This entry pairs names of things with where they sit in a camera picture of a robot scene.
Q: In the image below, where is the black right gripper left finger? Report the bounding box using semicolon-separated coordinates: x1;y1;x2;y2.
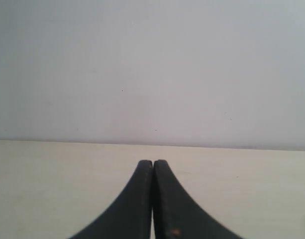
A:
72;160;153;239

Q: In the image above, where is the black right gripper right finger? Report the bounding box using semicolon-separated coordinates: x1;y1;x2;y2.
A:
152;160;240;239

